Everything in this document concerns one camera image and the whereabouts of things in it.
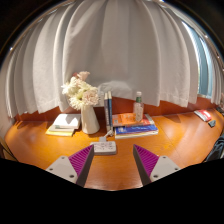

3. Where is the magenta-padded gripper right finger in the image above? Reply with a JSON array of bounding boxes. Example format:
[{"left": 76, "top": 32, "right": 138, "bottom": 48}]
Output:
[{"left": 132, "top": 144, "right": 182, "bottom": 187}]

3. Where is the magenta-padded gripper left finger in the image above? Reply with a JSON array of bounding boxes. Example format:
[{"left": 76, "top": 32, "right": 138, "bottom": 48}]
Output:
[{"left": 45, "top": 144, "right": 95, "bottom": 188}]

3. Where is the flat yellow book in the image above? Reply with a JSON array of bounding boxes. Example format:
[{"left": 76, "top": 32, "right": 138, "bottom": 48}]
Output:
[{"left": 45, "top": 124, "right": 76, "bottom": 138}]

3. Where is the white power strip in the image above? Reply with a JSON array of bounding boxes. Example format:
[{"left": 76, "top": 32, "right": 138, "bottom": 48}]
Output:
[{"left": 89, "top": 140, "right": 118, "bottom": 156}]

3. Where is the flat white book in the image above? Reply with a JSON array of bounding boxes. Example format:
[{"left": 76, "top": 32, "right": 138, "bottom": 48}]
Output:
[{"left": 52, "top": 113, "right": 82, "bottom": 130}]

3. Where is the white ceramic vase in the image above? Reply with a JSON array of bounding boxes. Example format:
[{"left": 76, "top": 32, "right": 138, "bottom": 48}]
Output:
[{"left": 80, "top": 103, "right": 101, "bottom": 135}]

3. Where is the black chair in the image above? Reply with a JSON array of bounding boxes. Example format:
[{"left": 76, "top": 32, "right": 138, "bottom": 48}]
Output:
[{"left": 203, "top": 133, "right": 224, "bottom": 163}]

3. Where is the flat orange book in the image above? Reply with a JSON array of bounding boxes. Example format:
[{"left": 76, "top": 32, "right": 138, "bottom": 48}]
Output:
[{"left": 112, "top": 112, "right": 152, "bottom": 128}]

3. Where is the clear bottle with green cap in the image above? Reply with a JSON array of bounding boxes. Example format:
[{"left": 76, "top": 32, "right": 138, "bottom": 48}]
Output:
[{"left": 132, "top": 91, "right": 145, "bottom": 123}]

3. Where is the red book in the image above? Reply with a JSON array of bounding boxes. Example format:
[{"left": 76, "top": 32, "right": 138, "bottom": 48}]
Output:
[{"left": 193, "top": 109, "right": 212, "bottom": 123}]

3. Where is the upright grey book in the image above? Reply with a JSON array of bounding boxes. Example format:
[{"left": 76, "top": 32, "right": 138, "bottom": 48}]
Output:
[{"left": 103, "top": 92, "right": 110, "bottom": 133}]

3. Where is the upright blue book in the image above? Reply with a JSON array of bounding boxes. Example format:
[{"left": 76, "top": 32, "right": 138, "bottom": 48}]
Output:
[{"left": 107, "top": 90, "right": 114, "bottom": 131}]

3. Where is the white and pink flower bouquet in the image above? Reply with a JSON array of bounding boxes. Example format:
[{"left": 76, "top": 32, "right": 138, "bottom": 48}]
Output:
[{"left": 60, "top": 70, "right": 100, "bottom": 111}]

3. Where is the narrow white curtain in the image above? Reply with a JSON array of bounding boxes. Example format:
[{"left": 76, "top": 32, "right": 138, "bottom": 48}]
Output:
[{"left": 209, "top": 49, "right": 224, "bottom": 104}]

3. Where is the teal curtain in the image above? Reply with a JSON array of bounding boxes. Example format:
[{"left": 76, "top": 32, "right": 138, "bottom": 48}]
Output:
[{"left": 191, "top": 28, "right": 214, "bottom": 98}]

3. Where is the wide white curtain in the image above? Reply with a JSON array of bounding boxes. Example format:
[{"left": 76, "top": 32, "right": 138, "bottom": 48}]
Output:
[{"left": 0, "top": 0, "right": 202, "bottom": 119}]

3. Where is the white power strip cable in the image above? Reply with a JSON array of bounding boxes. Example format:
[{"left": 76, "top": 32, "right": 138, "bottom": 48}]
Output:
[{"left": 98, "top": 129, "right": 114, "bottom": 143}]

